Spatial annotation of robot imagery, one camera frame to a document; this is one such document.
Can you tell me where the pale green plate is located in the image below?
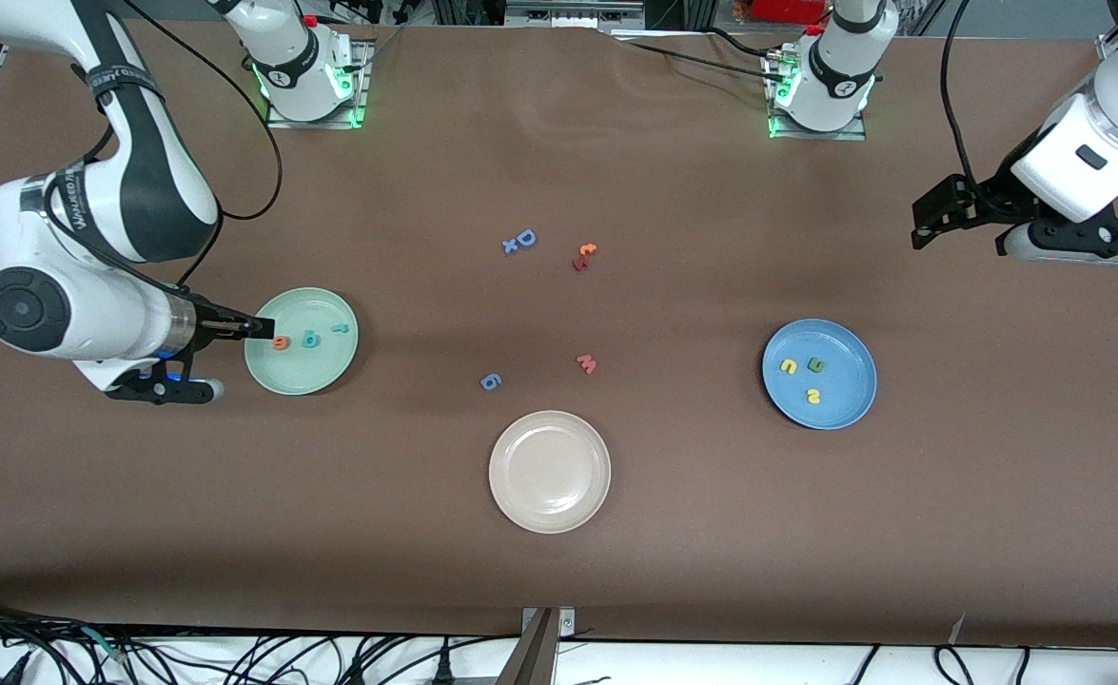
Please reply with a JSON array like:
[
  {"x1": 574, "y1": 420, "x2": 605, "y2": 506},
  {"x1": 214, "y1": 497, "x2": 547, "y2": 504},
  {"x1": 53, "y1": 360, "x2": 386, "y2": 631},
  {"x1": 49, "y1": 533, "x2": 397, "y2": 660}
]
[{"x1": 244, "y1": 287, "x2": 360, "y2": 397}]

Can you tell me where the blue plate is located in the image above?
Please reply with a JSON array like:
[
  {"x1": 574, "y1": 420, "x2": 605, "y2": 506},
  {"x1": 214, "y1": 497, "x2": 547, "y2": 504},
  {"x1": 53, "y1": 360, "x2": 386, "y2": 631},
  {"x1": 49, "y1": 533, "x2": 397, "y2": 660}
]
[{"x1": 761, "y1": 318, "x2": 878, "y2": 431}]

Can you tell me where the red box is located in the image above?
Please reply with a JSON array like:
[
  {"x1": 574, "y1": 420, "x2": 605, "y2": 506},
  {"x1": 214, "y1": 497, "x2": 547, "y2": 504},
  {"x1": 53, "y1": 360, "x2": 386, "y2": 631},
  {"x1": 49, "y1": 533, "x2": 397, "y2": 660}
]
[{"x1": 752, "y1": 0, "x2": 828, "y2": 26}]

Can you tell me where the beige plate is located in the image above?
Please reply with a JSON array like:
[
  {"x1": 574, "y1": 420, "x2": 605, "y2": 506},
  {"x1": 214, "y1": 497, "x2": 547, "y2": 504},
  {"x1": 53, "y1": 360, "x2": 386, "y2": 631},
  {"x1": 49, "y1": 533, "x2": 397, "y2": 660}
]
[{"x1": 488, "y1": 410, "x2": 613, "y2": 535}]

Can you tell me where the silver metal rack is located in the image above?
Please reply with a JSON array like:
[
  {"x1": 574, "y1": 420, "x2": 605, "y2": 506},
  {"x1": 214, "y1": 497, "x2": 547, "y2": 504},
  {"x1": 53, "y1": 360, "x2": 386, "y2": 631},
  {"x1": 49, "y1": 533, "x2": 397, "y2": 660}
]
[{"x1": 501, "y1": 0, "x2": 650, "y2": 31}]

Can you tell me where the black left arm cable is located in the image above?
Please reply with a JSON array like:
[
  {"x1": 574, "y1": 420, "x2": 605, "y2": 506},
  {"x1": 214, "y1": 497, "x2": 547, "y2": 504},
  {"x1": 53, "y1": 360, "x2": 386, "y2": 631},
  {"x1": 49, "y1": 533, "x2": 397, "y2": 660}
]
[{"x1": 939, "y1": 0, "x2": 983, "y2": 191}]

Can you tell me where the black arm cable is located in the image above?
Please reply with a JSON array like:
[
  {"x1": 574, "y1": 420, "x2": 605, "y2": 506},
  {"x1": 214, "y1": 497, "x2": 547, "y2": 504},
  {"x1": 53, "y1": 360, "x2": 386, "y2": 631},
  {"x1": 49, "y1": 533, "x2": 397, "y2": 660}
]
[
  {"x1": 939, "y1": 0, "x2": 983, "y2": 191},
  {"x1": 45, "y1": 0, "x2": 284, "y2": 296}
]

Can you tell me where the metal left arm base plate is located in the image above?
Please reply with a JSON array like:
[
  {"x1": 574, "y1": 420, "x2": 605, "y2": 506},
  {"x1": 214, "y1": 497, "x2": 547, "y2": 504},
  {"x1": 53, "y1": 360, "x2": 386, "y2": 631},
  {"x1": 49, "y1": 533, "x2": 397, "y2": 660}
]
[{"x1": 766, "y1": 48, "x2": 869, "y2": 142}]

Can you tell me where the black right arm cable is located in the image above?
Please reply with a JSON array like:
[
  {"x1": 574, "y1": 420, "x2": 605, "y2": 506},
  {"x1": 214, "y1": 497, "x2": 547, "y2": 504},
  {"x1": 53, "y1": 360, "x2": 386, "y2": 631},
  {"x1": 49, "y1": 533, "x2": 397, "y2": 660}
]
[{"x1": 45, "y1": 0, "x2": 284, "y2": 296}]

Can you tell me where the black base power cable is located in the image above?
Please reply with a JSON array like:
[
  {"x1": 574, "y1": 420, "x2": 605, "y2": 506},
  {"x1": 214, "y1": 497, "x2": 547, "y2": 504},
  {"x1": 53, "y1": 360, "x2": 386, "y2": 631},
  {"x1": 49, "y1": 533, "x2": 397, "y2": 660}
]
[{"x1": 606, "y1": 27, "x2": 780, "y2": 79}]

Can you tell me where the green tipped cable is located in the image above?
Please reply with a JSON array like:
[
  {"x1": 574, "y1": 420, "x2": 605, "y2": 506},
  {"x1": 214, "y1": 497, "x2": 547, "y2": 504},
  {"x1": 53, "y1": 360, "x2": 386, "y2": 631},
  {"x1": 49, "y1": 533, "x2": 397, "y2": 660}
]
[{"x1": 81, "y1": 626, "x2": 129, "y2": 664}]

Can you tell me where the tangled black cable bundle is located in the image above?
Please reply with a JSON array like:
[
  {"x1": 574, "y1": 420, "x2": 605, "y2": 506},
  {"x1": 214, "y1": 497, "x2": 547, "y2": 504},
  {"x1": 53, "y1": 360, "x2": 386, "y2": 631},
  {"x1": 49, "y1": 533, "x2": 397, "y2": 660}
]
[{"x1": 0, "y1": 597, "x2": 521, "y2": 685}]

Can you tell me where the small metal table bracket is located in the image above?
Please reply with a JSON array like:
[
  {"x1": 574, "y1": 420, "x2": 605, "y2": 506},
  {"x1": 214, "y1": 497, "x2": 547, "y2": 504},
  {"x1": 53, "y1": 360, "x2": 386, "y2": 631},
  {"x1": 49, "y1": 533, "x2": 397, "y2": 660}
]
[{"x1": 520, "y1": 606, "x2": 577, "y2": 640}]

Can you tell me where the aluminium profile post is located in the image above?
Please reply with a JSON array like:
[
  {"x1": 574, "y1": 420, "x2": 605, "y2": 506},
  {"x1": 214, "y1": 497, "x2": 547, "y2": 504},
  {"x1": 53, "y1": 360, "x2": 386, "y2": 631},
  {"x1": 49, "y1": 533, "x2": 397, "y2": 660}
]
[{"x1": 496, "y1": 609, "x2": 559, "y2": 685}]

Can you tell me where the black looped cable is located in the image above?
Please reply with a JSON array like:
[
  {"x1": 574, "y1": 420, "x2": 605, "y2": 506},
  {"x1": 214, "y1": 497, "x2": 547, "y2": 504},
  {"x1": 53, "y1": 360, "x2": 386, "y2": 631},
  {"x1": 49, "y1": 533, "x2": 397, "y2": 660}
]
[{"x1": 932, "y1": 645, "x2": 976, "y2": 685}]

